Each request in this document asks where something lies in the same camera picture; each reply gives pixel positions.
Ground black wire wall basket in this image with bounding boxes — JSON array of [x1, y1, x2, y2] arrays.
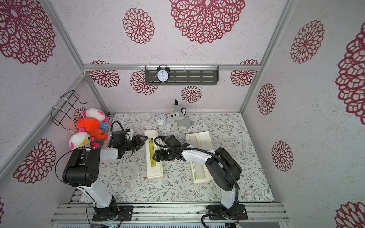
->
[[49, 90, 87, 132]]

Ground cream wrap dispenser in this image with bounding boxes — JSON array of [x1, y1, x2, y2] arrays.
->
[[199, 132, 213, 151], [144, 130, 163, 180]]

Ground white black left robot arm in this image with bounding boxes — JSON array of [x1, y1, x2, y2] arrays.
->
[[62, 134, 148, 209]]

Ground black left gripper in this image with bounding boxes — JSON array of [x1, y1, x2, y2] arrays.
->
[[123, 134, 148, 153]]

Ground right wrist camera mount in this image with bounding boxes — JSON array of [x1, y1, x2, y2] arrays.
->
[[163, 135, 181, 147]]

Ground grey wall shelf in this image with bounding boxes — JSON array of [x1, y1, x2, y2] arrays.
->
[[144, 65, 219, 86]]

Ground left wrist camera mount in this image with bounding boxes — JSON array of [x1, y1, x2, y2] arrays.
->
[[112, 129, 134, 143]]

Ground grey plush wolf toy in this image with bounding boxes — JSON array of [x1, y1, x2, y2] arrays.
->
[[170, 100, 194, 133]]

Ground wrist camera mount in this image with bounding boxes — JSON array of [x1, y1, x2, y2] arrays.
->
[[112, 129, 134, 143], [163, 135, 181, 147]]

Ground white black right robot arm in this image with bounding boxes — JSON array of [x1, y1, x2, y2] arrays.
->
[[153, 145, 241, 210]]

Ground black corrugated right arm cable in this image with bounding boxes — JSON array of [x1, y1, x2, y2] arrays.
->
[[153, 135, 241, 228]]

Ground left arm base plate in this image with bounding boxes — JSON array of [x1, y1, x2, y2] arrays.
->
[[92, 206, 134, 222]]

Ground black alarm clock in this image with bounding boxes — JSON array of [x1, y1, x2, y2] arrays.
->
[[156, 64, 170, 83]]

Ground floral table mat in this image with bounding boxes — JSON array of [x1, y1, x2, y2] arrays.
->
[[98, 113, 274, 202]]

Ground small white round clock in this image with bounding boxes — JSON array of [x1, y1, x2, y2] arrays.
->
[[156, 114, 167, 125]]

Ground cream dispenser bottom tray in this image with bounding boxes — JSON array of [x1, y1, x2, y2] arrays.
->
[[185, 133, 212, 184]]

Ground white pink plush toy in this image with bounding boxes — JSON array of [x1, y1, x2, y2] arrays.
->
[[82, 108, 109, 123]]

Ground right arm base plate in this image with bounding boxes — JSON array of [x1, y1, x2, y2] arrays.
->
[[206, 203, 248, 220]]

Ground white plush toy yellow glasses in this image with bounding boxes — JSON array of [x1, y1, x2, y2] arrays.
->
[[68, 131, 99, 150]]

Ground red orange plush toy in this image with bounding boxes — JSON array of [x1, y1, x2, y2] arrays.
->
[[76, 117, 108, 140]]

